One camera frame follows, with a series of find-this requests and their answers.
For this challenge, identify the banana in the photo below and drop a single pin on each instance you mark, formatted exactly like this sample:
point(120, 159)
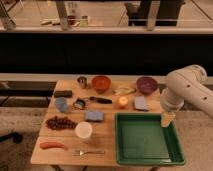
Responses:
point(124, 91)

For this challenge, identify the purple bowl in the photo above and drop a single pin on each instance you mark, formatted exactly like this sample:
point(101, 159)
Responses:
point(147, 85)

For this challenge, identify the green plastic tray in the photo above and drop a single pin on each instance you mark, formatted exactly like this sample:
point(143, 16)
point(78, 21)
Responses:
point(142, 141)

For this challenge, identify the grey towel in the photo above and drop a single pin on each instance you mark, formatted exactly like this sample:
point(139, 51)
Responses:
point(140, 103)

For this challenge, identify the metal cup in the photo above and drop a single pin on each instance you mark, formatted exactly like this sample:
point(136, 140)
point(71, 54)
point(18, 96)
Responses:
point(82, 82)

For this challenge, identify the metal fork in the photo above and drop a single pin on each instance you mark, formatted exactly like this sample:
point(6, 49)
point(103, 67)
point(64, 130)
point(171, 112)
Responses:
point(83, 152)

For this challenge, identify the bunch of dark grapes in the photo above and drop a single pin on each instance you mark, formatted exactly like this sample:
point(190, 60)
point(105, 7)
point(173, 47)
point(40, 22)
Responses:
point(60, 123)

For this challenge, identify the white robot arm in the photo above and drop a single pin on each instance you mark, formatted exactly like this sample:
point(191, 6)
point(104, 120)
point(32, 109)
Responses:
point(182, 85)

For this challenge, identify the small metal can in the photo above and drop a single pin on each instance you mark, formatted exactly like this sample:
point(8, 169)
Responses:
point(79, 104)

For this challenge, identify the yellow apple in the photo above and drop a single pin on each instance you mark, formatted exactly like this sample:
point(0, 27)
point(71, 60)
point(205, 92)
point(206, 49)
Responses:
point(122, 101)

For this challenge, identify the wooden table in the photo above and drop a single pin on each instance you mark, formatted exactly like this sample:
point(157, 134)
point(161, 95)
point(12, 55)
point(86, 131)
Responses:
point(103, 137)

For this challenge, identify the white plastic cup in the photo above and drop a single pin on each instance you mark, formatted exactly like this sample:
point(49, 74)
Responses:
point(84, 131)

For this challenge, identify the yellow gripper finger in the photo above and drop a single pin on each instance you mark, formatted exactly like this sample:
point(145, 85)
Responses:
point(167, 118)

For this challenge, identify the red bowl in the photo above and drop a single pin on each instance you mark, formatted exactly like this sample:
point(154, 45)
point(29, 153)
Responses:
point(101, 83)

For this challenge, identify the blue sponge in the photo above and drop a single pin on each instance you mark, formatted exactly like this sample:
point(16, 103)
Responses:
point(94, 116)

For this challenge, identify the black rectangular block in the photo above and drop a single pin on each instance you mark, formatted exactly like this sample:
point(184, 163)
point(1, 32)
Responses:
point(64, 93)

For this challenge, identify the orange carrot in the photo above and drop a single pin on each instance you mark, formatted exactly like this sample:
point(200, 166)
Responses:
point(47, 145)

